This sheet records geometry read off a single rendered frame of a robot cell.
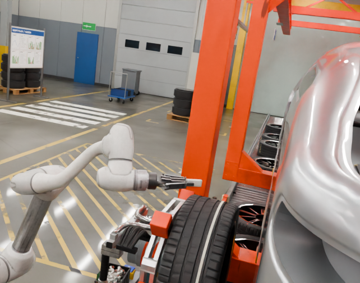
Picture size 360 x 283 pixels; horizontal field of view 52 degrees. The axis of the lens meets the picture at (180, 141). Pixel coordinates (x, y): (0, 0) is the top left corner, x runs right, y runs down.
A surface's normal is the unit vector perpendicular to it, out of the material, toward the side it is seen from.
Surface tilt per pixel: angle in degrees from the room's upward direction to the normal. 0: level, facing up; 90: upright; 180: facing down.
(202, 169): 90
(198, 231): 34
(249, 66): 90
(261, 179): 90
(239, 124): 90
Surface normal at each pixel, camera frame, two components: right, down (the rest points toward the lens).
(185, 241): -0.10, -0.56
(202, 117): -0.28, 0.18
